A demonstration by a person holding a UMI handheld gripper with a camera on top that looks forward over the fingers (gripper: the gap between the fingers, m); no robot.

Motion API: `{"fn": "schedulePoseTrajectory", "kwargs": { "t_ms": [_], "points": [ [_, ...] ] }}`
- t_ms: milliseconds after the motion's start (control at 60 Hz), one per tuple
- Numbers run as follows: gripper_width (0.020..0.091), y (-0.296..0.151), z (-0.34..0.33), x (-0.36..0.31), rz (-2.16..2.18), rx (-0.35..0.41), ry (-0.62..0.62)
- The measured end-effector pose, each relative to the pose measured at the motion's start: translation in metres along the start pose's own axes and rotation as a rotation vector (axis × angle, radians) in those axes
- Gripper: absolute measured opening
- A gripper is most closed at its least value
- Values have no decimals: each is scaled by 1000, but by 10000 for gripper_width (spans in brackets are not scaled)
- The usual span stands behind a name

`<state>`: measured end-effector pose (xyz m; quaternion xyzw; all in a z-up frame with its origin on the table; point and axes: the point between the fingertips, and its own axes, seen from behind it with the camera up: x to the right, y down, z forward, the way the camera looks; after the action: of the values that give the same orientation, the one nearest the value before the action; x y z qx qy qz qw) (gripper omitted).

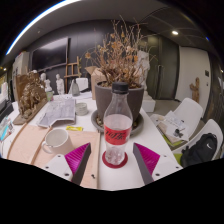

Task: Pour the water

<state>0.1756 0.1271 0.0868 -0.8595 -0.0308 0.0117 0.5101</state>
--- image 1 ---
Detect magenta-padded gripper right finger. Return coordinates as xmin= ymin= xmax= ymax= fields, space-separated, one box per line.
xmin=132 ymin=142 xmax=183 ymax=186

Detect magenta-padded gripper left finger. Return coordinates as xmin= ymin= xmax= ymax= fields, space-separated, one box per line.
xmin=43 ymin=142 xmax=92 ymax=186

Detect clear red-labelled drink bottle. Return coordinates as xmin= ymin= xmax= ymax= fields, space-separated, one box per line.
xmin=102 ymin=81 xmax=134 ymax=166

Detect white mug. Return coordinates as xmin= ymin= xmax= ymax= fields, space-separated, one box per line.
xmin=40 ymin=128 xmax=75 ymax=155

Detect green seat cushion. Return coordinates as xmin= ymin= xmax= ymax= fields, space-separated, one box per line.
xmin=172 ymin=152 xmax=184 ymax=164

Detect yellow note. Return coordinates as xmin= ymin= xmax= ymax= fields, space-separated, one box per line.
xmin=65 ymin=125 xmax=84 ymax=132

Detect grey plant saucer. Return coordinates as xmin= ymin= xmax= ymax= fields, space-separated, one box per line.
xmin=90 ymin=109 xmax=145 ymax=136

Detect stack of papers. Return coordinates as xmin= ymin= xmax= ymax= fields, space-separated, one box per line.
xmin=151 ymin=110 xmax=189 ymax=144

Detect black backpack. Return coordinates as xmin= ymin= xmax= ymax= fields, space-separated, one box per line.
xmin=179 ymin=132 xmax=218 ymax=168

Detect small white bowl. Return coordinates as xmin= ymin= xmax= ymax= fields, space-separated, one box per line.
xmin=75 ymin=102 xmax=89 ymax=117

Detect printed paper sheets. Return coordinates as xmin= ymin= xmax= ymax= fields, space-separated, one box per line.
xmin=36 ymin=98 xmax=77 ymax=129

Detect beige plywood sheet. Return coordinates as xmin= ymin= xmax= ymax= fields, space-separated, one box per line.
xmin=6 ymin=123 xmax=101 ymax=190

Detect white chair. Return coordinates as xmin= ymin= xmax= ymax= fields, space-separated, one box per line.
xmin=75 ymin=77 xmax=90 ymax=93
xmin=171 ymin=118 xmax=224 ymax=168
xmin=156 ymin=97 xmax=204 ymax=148

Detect dried plant in grey pot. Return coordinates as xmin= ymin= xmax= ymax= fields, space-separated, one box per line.
xmin=84 ymin=16 xmax=158 ymax=123

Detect white bottle with green label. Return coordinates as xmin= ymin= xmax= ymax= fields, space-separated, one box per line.
xmin=44 ymin=87 xmax=54 ymax=102

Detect grey cone-shaped vessel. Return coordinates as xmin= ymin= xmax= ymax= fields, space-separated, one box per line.
xmin=68 ymin=79 xmax=81 ymax=98

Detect colourful flat package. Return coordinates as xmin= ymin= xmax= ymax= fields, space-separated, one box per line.
xmin=0 ymin=116 xmax=15 ymax=143

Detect small white figurine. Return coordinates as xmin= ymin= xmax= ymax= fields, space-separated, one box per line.
xmin=54 ymin=73 xmax=66 ymax=96

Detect brown wood carving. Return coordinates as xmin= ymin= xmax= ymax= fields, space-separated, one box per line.
xmin=13 ymin=71 xmax=49 ymax=126

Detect wooden figure sculpture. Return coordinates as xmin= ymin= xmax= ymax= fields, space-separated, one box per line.
xmin=189 ymin=77 xmax=201 ymax=104

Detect wooden easel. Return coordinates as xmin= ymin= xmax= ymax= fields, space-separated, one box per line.
xmin=64 ymin=55 xmax=83 ymax=94

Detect cardboard box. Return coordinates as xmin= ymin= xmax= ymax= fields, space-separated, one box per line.
xmin=84 ymin=65 xmax=108 ymax=101

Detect black box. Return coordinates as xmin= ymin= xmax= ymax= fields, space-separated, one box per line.
xmin=0 ymin=98 xmax=14 ymax=124

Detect white cabinet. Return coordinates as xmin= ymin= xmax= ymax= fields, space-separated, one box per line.
xmin=12 ymin=50 xmax=31 ymax=79

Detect long ceiling light strip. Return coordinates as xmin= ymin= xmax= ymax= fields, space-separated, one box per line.
xmin=5 ymin=0 xmax=81 ymax=56

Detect white pedestal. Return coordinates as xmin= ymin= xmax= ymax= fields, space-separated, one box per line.
xmin=141 ymin=94 xmax=157 ymax=113

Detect black wall screen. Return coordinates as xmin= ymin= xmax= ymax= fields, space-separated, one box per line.
xmin=30 ymin=36 xmax=70 ymax=72

